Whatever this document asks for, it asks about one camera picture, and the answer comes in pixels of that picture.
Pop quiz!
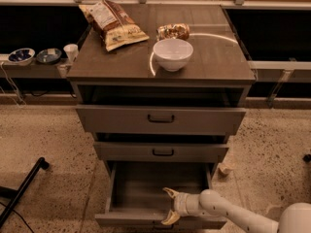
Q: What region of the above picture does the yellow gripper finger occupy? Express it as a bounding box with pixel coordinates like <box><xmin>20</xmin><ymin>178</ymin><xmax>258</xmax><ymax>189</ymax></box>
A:
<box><xmin>162</xmin><ymin>187</ymin><xmax>179</xmax><ymax>199</ymax></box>
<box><xmin>161</xmin><ymin>210</ymin><xmax>180</xmax><ymax>225</ymax></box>

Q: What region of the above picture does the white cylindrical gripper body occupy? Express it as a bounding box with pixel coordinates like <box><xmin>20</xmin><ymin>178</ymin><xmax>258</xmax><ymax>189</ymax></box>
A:
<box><xmin>174</xmin><ymin>192</ymin><xmax>203</xmax><ymax>216</ymax></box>

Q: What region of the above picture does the grey bottom drawer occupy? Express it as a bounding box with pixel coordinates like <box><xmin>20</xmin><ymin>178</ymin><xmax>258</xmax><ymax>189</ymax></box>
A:
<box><xmin>95</xmin><ymin>161</ymin><xmax>226</xmax><ymax>232</ymax></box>

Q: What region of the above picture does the grey drawer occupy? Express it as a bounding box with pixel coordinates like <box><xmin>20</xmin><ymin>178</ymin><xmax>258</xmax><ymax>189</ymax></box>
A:
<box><xmin>94</xmin><ymin>142</ymin><xmax>228</xmax><ymax>163</ymax></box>
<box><xmin>95</xmin><ymin>161</ymin><xmax>226</xmax><ymax>232</ymax></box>
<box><xmin>77</xmin><ymin>105</ymin><xmax>246</xmax><ymax>136</ymax></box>

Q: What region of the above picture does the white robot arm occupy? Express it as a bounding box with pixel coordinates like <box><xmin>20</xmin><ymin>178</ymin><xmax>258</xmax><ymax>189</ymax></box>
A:
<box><xmin>161</xmin><ymin>187</ymin><xmax>311</xmax><ymax>233</ymax></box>

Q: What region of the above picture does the grey middle drawer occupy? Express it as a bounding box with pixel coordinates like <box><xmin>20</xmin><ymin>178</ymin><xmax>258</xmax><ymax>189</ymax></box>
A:
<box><xmin>94</xmin><ymin>142</ymin><xmax>228</xmax><ymax>163</ymax></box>

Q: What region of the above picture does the grey top drawer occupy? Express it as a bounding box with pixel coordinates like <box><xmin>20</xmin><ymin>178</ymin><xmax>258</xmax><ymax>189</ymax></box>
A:
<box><xmin>77</xmin><ymin>105</ymin><xmax>246</xmax><ymax>136</ymax></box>

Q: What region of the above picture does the grey wooden drawer cabinet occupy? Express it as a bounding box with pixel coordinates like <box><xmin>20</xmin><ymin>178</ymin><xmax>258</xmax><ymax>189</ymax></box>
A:
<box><xmin>66</xmin><ymin>3</ymin><xmax>257</xmax><ymax>167</ymax></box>

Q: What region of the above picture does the white ceramic bowl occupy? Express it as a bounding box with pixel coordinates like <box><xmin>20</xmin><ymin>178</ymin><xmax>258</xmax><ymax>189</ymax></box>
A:
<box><xmin>153</xmin><ymin>39</ymin><xmax>193</xmax><ymax>72</ymax></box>

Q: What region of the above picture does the shiny gold snack packet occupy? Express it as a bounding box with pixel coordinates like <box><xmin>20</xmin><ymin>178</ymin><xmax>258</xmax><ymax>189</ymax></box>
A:
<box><xmin>156</xmin><ymin>23</ymin><xmax>190</xmax><ymax>40</ymax></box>

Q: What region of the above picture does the black metal stand leg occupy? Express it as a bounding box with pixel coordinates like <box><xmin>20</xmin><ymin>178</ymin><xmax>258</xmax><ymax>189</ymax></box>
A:
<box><xmin>0</xmin><ymin>157</ymin><xmax>50</xmax><ymax>228</ymax></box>

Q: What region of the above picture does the brown yellow chip bag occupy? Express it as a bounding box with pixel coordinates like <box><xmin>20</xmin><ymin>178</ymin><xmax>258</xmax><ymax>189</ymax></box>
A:
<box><xmin>79</xmin><ymin>0</ymin><xmax>149</xmax><ymax>51</ymax></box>

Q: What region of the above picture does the white paper cup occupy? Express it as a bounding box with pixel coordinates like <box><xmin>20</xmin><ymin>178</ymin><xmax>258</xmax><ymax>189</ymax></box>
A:
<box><xmin>63</xmin><ymin>44</ymin><xmax>79</xmax><ymax>62</ymax></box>

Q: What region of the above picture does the dark teal bowl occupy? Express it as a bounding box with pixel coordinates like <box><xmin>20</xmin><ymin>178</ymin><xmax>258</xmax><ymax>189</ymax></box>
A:
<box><xmin>36</xmin><ymin>48</ymin><xmax>62</xmax><ymax>64</ymax></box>

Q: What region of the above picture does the low grey side shelf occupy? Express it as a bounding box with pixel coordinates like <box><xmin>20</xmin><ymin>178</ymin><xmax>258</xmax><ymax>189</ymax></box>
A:
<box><xmin>0</xmin><ymin>54</ymin><xmax>71</xmax><ymax>79</ymax></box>

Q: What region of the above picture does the blue patterned bowl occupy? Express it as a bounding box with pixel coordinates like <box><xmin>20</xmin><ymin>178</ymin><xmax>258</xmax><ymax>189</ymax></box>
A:
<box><xmin>8</xmin><ymin>48</ymin><xmax>35</xmax><ymax>66</ymax></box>

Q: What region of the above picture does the white cable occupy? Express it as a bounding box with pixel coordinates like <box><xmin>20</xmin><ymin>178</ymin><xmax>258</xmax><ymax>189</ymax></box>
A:
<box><xmin>0</xmin><ymin>61</ymin><xmax>27</xmax><ymax>107</ymax></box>

